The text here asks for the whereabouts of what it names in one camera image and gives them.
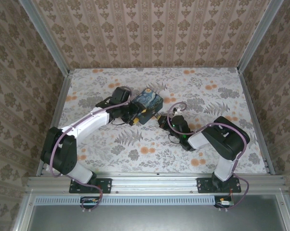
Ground black cable bracket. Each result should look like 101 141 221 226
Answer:
80 196 100 210
214 196 235 209

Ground black left cable bracket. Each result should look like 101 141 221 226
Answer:
80 196 100 210

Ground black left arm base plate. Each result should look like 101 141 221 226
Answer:
69 178 112 194

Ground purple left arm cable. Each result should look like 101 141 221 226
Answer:
49 86 133 213

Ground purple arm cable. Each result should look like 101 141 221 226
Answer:
167 102 250 212
49 86 133 213

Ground aluminium right corner post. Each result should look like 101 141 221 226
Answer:
237 0 284 73

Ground grey slotted cable duct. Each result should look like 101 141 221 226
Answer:
35 195 217 205

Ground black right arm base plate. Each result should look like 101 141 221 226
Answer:
197 177 242 194

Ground aluminium left corner post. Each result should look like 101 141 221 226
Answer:
18 0 71 76

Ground aluminium right side rail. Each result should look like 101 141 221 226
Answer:
237 68 276 175

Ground black right cable bracket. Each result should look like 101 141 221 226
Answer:
214 196 235 209

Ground aluminium corner post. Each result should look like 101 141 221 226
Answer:
237 0 284 73
18 0 71 76

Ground thin black left gripper cable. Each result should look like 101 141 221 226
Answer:
110 119 131 127

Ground thin black right gripper cable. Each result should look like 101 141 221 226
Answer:
169 133 182 144

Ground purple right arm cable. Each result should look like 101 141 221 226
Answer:
167 102 250 212

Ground aluminium left side rail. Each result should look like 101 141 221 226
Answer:
36 69 74 176

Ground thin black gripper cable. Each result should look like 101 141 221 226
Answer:
110 119 131 127
169 133 182 144

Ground grey metal panel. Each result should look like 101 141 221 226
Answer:
26 194 288 231

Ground aluminium front frame rail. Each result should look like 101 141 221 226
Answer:
26 172 286 193

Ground starry night painted box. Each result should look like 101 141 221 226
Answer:
130 88 164 125

